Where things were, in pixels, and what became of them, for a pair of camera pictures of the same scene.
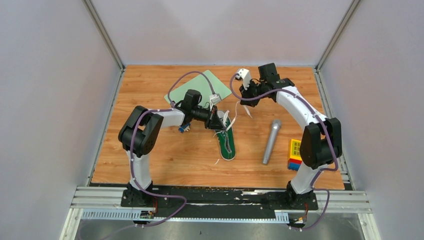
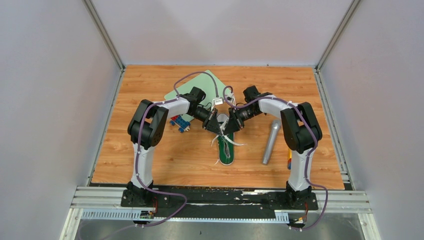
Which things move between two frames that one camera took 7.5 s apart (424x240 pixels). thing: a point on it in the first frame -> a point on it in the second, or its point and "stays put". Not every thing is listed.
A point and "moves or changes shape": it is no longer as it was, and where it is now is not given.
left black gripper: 213,120 stays put
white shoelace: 225,117 moves or changes shape
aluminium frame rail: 106,203 stays put
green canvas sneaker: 226,137 moves or changes shape
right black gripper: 245,93 -> 234,122
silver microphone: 276,124 stays put
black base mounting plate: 213,202 stays put
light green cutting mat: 201,84 stays put
